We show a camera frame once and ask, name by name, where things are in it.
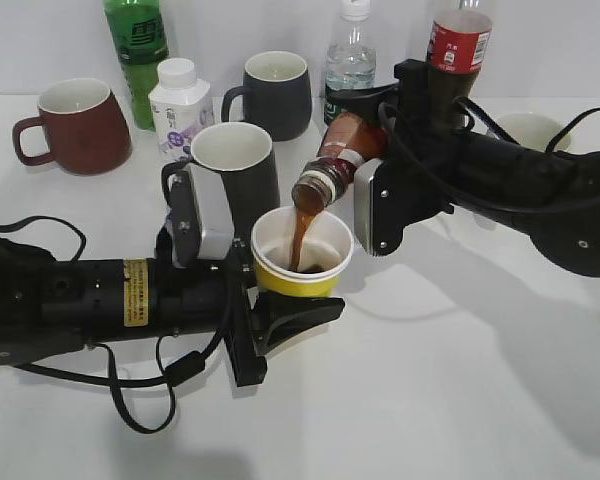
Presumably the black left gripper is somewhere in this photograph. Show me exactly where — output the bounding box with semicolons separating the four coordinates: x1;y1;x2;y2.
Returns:
152;239;345;387

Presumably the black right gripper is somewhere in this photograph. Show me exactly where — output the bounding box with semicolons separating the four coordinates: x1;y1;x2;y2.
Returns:
325;59;455;235

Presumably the brown Nescafe coffee bottle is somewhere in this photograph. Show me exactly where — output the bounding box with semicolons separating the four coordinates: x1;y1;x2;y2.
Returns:
291;112;388;215

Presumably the yellow paper cup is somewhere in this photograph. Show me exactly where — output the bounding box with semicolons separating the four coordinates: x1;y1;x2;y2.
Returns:
250;206;354;297

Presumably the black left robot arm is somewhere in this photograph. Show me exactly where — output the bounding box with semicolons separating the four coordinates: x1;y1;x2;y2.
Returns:
0;238;345;387

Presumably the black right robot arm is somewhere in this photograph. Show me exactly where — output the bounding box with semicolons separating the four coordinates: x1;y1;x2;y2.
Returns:
326;59;600;278

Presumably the clear water bottle green label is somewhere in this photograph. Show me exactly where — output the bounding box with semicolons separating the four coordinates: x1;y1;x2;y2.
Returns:
323;1;376;125

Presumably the black mug back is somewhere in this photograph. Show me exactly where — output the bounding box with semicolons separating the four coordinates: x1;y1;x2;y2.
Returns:
221;51;312;142

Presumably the black mug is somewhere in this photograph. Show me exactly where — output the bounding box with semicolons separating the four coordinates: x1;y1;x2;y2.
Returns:
221;51;312;142
161;122;280;241

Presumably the cola bottle red label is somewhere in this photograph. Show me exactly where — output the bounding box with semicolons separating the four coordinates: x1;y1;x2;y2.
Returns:
424;0;494;126

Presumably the black mug front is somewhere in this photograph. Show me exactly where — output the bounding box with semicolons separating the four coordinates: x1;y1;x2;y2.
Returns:
161;122;280;241

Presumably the white ceramic mug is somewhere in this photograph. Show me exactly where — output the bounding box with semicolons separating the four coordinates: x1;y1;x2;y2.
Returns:
495;112;565;152

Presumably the white milk carton bottle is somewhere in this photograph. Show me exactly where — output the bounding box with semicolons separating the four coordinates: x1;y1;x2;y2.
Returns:
148;58;215;162

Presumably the green soda bottle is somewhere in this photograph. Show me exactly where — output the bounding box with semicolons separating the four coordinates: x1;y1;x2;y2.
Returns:
102;1;169;131

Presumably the dark red ceramic mug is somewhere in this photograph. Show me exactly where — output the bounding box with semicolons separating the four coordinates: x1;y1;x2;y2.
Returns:
11;78;132;175

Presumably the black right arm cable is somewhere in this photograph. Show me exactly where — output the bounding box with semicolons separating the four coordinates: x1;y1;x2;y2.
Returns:
377;94;600;207

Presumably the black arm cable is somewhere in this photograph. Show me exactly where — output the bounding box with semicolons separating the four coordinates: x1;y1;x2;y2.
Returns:
0;215;216;434
377;94;600;207

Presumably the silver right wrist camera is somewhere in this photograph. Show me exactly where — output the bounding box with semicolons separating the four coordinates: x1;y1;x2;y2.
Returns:
354;158;405;257

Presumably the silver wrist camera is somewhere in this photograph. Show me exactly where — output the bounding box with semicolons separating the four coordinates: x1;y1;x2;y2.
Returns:
170;163;234;268
354;158;405;257

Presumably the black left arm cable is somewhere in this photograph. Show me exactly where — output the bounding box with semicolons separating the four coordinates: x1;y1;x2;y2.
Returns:
0;215;216;434

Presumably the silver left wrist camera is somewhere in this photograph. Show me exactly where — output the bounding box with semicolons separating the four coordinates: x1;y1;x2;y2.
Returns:
170;163;234;268

